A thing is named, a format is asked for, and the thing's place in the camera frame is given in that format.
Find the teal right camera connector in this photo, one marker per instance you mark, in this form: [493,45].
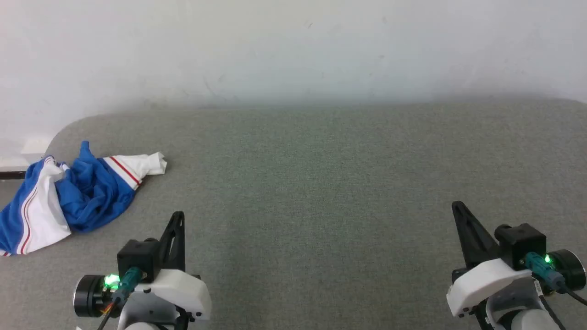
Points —
[541,268]

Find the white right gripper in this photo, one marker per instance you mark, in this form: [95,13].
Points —
[486,279]

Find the dark wall base strip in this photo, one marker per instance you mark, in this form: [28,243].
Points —
[11,174]

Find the grey fabric sofa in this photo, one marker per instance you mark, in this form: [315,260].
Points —
[321,206]

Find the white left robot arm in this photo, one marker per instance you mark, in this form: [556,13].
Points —
[146,316]

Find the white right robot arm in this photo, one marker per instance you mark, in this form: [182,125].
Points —
[523,316]

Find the blue and white striped garment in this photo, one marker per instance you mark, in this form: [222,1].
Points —
[91,197]

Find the teal left camera connector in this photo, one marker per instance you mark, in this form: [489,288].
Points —
[128,282]

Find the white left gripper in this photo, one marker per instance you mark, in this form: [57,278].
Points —
[179,288]

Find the teal camera connector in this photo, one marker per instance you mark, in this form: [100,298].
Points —
[128,282]
[541,268]

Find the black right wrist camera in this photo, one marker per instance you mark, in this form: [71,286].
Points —
[518,240]

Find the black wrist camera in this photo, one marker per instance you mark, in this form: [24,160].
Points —
[137,256]
[518,240]

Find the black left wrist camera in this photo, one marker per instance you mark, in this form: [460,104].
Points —
[137,256]

